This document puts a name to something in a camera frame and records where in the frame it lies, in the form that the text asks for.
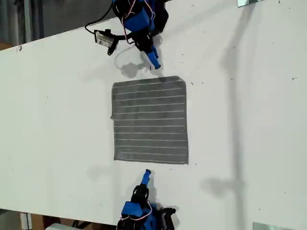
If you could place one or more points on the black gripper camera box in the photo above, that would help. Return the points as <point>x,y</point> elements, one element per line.
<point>169,220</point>
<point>104,40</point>

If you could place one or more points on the white object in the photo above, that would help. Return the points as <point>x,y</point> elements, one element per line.
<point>57,227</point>

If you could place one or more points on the grey metal table leg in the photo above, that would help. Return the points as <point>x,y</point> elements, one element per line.
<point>25,221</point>

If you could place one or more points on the black camera stalk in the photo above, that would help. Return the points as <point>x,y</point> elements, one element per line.
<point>122,38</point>

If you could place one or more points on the grey metal post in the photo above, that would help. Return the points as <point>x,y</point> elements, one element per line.
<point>27,21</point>

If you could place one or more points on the grey striped square towel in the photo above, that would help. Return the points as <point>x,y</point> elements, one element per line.
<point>148,124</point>

